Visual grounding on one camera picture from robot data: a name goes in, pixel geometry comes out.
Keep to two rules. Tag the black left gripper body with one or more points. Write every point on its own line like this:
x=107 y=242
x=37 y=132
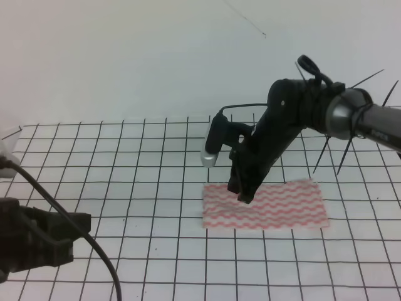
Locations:
x=20 y=245

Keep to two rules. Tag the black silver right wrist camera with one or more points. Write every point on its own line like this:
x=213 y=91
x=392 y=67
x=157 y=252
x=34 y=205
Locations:
x=222 y=132

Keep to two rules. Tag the white grid tablecloth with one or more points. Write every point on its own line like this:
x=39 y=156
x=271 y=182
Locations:
x=141 y=181

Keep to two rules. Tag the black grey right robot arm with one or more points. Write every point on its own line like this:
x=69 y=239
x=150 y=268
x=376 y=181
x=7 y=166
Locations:
x=327 y=107

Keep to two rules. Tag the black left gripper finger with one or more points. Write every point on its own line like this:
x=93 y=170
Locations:
x=52 y=254
x=58 y=227

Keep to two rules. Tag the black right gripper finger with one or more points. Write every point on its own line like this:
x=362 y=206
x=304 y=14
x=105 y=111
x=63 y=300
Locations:
x=234 y=185
x=247 y=191

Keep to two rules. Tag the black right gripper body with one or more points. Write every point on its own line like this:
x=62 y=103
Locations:
x=273 y=133

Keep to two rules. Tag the pink wavy striped towel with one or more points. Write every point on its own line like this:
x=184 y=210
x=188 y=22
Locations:
x=295 y=204

